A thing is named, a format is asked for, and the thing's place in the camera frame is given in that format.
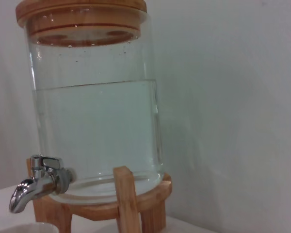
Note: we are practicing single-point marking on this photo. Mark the red ceramic cup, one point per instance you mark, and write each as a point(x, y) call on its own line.
point(29, 229)

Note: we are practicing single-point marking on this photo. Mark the wooden jar lid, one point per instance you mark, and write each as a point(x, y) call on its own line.
point(82, 14)

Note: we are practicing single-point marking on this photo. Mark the glass water dispenser jar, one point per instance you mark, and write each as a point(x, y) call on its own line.
point(99, 121)

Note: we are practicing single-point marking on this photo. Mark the chrome faucet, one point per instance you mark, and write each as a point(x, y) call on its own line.
point(36, 187)

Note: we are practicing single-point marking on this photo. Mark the wooden dispenser stand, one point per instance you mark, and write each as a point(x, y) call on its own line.
point(126, 201)

